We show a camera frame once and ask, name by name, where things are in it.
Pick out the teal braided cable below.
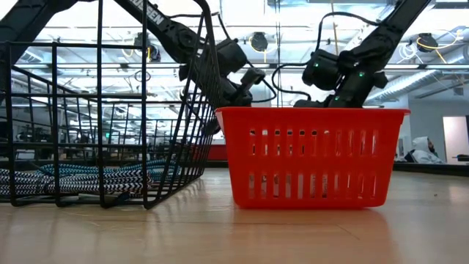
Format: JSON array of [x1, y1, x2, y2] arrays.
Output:
[[38, 159, 180, 183]]

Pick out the white board panel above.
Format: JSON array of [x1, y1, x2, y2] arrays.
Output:
[[442, 116, 469, 164]]

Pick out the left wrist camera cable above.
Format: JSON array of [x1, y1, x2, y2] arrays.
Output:
[[248, 60, 278, 104]]

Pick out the silver ceiling duct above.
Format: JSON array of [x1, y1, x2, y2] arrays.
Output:
[[364, 67, 469, 107]]

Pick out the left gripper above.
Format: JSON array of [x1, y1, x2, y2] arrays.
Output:
[[218, 78, 254, 108]]

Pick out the red storage bin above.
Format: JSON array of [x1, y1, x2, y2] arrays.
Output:
[[207, 144, 229, 161]]

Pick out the black wire basket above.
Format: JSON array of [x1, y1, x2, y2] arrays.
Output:
[[0, 0, 224, 210]]

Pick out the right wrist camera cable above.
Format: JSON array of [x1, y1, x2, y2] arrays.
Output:
[[270, 10, 382, 102]]

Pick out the black table frame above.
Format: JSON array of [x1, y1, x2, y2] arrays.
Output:
[[394, 161, 469, 177]]

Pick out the person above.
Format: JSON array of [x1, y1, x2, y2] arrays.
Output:
[[405, 136, 447, 165]]

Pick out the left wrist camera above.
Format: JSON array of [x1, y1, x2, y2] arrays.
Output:
[[240, 67, 267, 97]]

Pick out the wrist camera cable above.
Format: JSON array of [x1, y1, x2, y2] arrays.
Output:
[[270, 10, 382, 102], [248, 60, 278, 104]]

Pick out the thick yellow power cord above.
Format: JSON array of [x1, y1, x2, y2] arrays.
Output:
[[330, 0, 340, 56]]

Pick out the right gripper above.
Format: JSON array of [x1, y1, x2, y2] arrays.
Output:
[[294, 87, 367, 109]]

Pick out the red slotted plastic basket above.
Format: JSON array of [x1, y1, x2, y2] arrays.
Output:
[[215, 106, 411, 210]]

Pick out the black ceiling cord reel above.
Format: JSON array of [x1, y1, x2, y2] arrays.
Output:
[[248, 32, 276, 63], [416, 32, 440, 53], [124, 32, 163, 63]]

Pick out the black white braided cable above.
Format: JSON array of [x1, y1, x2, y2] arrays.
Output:
[[0, 166, 154, 197]]

